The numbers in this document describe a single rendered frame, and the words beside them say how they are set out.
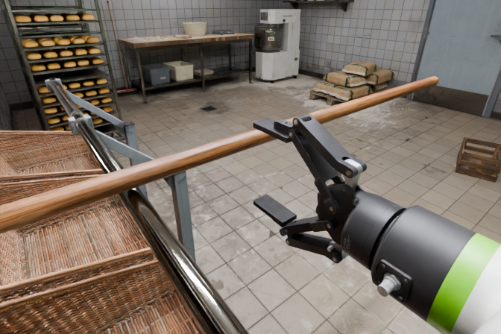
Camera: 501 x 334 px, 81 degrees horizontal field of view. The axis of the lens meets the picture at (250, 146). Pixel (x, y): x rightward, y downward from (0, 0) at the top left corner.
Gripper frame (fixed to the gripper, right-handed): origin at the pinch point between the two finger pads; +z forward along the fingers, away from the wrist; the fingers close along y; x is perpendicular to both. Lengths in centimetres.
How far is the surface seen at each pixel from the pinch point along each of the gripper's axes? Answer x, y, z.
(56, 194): -26.2, -2.2, 7.4
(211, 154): -5.4, -1.0, 6.7
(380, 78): 413, 83, 205
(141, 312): -17, 59, 35
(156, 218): -17.4, 1.1, 0.0
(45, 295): -35, 38, 36
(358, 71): 367, 67, 215
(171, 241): -17.6, 1.1, -4.8
